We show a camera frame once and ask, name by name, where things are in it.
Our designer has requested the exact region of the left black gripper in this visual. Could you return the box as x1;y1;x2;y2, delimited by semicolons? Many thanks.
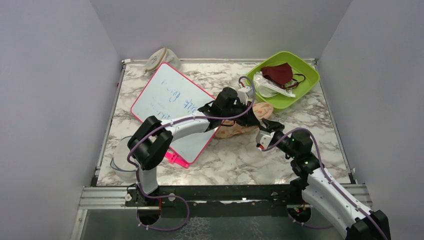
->
221;99;259;127

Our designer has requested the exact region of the peach floral mesh laundry bag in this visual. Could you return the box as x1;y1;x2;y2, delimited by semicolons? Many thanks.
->
214;102;274;139

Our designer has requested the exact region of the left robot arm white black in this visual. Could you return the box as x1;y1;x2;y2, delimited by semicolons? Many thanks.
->
127;86;260;206

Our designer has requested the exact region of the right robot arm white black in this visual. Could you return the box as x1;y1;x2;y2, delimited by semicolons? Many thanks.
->
256;118;391;240

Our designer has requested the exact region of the maroon bra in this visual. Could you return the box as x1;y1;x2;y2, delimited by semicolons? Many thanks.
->
260;63;306;90

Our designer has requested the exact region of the pink framed whiteboard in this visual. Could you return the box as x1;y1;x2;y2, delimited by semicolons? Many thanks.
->
130;63;217;165

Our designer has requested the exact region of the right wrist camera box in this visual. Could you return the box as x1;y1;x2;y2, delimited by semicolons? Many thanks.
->
255;130;274;151

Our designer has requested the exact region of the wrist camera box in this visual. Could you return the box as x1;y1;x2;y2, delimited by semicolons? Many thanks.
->
255;130;274;151
237;86;254;105

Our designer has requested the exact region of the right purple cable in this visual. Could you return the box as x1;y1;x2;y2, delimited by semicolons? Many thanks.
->
261;127;388;240

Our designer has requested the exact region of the purple cable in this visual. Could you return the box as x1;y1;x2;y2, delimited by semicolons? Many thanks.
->
261;127;388;240
126;76;257;232

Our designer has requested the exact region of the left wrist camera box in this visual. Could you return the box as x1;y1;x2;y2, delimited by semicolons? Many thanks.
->
237;86;254;105

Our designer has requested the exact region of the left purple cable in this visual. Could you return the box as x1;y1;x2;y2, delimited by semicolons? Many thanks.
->
126;76;257;232

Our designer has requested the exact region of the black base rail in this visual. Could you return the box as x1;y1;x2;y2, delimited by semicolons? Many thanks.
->
124;184;312;222

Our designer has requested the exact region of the aluminium frame rail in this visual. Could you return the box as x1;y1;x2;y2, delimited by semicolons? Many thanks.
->
78;186;140;210

